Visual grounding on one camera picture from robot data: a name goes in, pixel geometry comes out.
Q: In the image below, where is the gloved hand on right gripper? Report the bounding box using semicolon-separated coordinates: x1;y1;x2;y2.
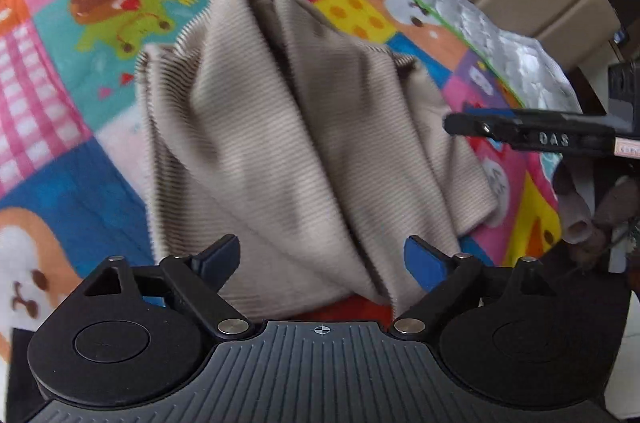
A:
552;157;639;273

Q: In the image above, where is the beige striped knit garment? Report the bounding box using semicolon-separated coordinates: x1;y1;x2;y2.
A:
136;0;498;320

